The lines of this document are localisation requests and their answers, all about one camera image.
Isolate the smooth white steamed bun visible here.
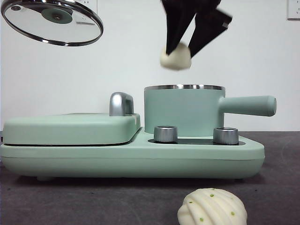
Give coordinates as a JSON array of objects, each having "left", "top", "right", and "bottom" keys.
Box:
[{"left": 159, "top": 42, "right": 192, "bottom": 71}]

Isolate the glass lid with green knob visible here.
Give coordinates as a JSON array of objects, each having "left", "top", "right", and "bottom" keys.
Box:
[{"left": 1, "top": 0, "right": 104, "bottom": 47}]

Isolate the pleated bun with green specks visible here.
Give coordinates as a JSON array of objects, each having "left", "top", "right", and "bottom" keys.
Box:
[{"left": 177, "top": 187, "right": 248, "bottom": 225}]

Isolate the silver control knob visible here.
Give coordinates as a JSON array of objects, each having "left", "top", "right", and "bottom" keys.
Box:
[
  {"left": 212, "top": 127, "right": 240, "bottom": 145},
  {"left": 153, "top": 126, "right": 178, "bottom": 143}
]

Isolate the green breakfast machine base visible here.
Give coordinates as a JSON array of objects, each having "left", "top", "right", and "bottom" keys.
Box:
[{"left": 0, "top": 135, "right": 265, "bottom": 182}]

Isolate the green hinged griddle cover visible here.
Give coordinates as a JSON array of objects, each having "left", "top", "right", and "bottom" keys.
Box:
[{"left": 2, "top": 112, "right": 142, "bottom": 145}]

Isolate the green pot with handle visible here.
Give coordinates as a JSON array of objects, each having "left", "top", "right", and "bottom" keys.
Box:
[{"left": 143, "top": 83, "right": 277, "bottom": 138}]

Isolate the silver griddle cover handle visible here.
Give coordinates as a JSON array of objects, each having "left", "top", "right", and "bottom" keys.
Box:
[{"left": 109, "top": 91, "right": 135, "bottom": 117}]

